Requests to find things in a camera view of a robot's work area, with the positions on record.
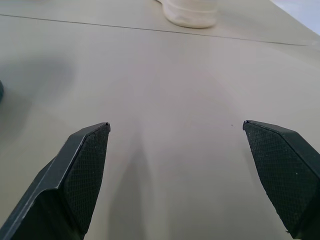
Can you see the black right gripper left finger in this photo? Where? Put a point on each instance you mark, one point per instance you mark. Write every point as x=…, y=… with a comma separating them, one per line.
x=75, y=180

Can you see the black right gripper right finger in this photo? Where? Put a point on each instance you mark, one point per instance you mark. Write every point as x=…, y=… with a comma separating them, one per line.
x=282, y=175

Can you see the dark rounded object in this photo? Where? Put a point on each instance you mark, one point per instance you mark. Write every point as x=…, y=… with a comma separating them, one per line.
x=1, y=91

